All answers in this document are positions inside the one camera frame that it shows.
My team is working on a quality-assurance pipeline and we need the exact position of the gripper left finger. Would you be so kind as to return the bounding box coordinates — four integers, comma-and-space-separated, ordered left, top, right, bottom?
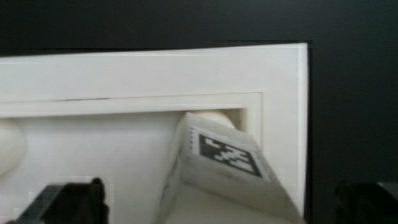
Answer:
11, 178, 111, 224

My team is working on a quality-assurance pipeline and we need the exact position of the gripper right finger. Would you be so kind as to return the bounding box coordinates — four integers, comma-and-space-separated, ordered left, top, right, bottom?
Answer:
334, 182, 398, 224

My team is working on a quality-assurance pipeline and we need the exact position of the white leg with tag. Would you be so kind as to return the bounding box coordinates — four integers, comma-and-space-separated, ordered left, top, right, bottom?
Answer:
153, 112, 306, 224

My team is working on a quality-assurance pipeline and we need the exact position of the white square tabletop part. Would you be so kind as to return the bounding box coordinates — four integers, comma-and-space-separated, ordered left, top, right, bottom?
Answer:
0, 44, 310, 224

